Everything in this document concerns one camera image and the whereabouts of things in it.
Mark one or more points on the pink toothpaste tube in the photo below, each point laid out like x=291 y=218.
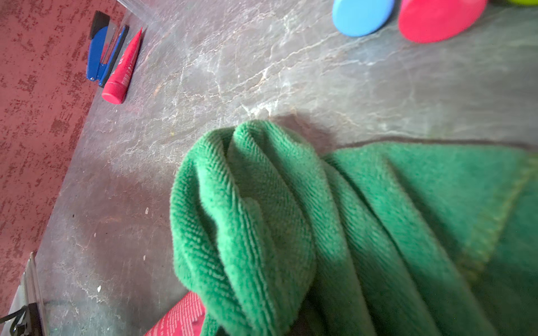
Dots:
x=116 y=87
x=185 y=318

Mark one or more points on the green microfiber cloth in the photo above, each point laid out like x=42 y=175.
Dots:
x=390 y=238

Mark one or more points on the blue toothpaste tube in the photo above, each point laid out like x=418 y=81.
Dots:
x=357 y=18

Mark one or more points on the lime green toothpaste tube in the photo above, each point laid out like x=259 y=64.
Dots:
x=524 y=2

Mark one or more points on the white tube pink cap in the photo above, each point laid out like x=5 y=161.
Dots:
x=429 y=21

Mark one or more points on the blue stapler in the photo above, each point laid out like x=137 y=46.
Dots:
x=106 y=42

